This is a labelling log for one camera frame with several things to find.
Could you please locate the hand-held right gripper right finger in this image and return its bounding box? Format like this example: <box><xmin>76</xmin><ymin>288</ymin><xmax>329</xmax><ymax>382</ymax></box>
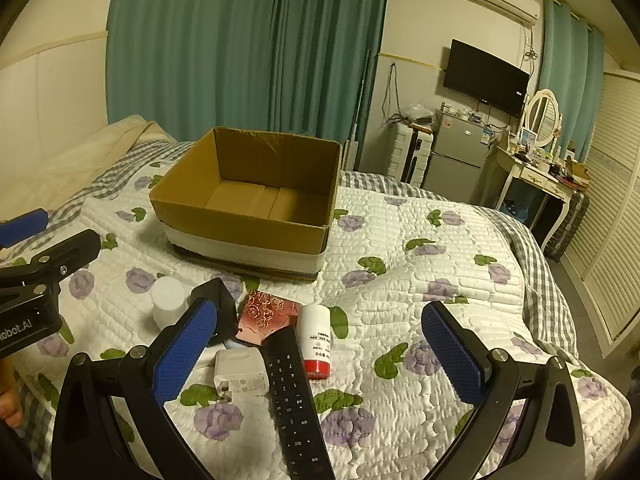
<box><xmin>421</xmin><ymin>301</ymin><xmax>586</xmax><ymax>480</ymax></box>

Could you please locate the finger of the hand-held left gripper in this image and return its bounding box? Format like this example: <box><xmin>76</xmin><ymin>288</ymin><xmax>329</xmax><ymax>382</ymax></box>
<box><xmin>0</xmin><ymin>229</ymin><xmax>102</xmax><ymax>292</ymax></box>
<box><xmin>0</xmin><ymin>208</ymin><xmax>49</xmax><ymax>249</ymax></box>

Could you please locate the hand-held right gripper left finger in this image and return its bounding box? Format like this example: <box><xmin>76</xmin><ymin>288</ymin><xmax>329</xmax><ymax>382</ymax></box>
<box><xmin>51</xmin><ymin>298</ymin><xmax>218</xmax><ymax>480</ymax></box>

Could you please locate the white plastic jar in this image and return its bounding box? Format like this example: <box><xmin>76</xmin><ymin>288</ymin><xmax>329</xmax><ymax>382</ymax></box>
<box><xmin>151</xmin><ymin>276</ymin><xmax>189</xmax><ymax>330</ymax></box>

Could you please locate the white charger adapter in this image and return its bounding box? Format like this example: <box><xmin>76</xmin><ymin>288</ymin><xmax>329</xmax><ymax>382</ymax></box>
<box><xmin>214</xmin><ymin>347</ymin><xmax>271</xmax><ymax>401</ymax></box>

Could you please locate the red floral patterned card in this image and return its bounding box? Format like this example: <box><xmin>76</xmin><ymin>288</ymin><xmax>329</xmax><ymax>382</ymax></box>
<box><xmin>236</xmin><ymin>290</ymin><xmax>302</xmax><ymax>349</ymax></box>

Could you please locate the black remote control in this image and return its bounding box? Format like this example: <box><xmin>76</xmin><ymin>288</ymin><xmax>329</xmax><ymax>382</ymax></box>
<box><xmin>262</xmin><ymin>324</ymin><xmax>337</xmax><ymax>480</ymax></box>

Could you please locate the white bottle with red cap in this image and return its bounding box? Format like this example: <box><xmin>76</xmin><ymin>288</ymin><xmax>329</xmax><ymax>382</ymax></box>
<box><xmin>297</xmin><ymin>304</ymin><xmax>334</xmax><ymax>380</ymax></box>

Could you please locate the brown cardboard box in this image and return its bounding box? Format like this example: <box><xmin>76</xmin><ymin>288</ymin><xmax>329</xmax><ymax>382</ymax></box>
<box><xmin>149</xmin><ymin>127</ymin><xmax>344</xmax><ymax>282</ymax></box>

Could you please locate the person's left hand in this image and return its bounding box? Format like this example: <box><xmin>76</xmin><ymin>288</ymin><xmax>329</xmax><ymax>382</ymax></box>
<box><xmin>0</xmin><ymin>360</ymin><xmax>25</xmax><ymax>429</ymax></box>

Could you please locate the cream blanket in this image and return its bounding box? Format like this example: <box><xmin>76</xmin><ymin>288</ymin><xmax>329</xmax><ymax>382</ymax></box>
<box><xmin>0</xmin><ymin>115</ymin><xmax>177</xmax><ymax>222</ymax></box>

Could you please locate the white floral quilt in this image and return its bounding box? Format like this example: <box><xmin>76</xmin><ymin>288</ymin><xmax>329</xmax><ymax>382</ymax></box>
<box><xmin>0</xmin><ymin>180</ymin><xmax>631</xmax><ymax>480</ymax></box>

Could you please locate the blue waste bin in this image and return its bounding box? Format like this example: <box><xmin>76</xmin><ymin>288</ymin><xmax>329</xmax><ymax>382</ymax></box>
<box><xmin>500</xmin><ymin>199</ymin><xmax>532</xmax><ymax>222</ymax></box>

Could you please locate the dark suitcase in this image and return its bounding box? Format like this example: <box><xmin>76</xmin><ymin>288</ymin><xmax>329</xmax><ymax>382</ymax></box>
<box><xmin>542</xmin><ymin>190</ymin><xmax>591</xmax><ymax>263</ymax></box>

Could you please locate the grey small refrigerator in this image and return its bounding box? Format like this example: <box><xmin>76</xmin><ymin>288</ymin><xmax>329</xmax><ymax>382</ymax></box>
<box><xmin>424</xmin><ymin>108</ymin><xmax>494</xmax><ymax>206</ymax></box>

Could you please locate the white dressing table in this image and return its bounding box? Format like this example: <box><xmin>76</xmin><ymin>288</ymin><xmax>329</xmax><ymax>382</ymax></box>
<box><xmin>492</xmin><ymin>140</ymin><xmax>576</xmax><ymax>252</ymax></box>

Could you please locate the white suitcase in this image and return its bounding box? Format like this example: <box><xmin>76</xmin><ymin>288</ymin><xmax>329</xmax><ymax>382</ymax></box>
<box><xmin>386</xmin><ymin>122</ymin><xmax>435</xmax><ymax>187</ymax></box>

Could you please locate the white louvred wardrobe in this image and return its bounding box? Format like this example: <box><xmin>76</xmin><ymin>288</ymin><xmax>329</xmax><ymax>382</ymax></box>
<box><xmin>562</xmin><ymin>67</ymin><xmax>640</xmax><ymax>357</ymax></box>

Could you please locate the wide green curtain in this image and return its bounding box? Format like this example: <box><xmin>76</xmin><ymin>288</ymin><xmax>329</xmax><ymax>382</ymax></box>
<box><xmin>106</xmin><ymin>0</ymin><xmax>392</xmax><ymax>144</ymax></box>

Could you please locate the white oval vanity mirror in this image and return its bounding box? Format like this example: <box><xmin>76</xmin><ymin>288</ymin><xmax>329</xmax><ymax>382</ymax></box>
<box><xmin>520</xmin><ymin>88</ymin><xmax>560</xmax><ymax>149</ymax></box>

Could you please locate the narrow green curtain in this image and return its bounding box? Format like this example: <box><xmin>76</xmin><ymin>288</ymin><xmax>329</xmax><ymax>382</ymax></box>
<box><xmin>537</xmin><ymin>0</ymin><xmax>606</xmax><ymax>152</ymax></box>

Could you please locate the black wall television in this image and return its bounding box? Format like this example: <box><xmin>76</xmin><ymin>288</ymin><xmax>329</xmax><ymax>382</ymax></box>
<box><xmin>443</xmin><ymin>38</ymin><xmax>531</xmax><ymax>117</ymax></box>

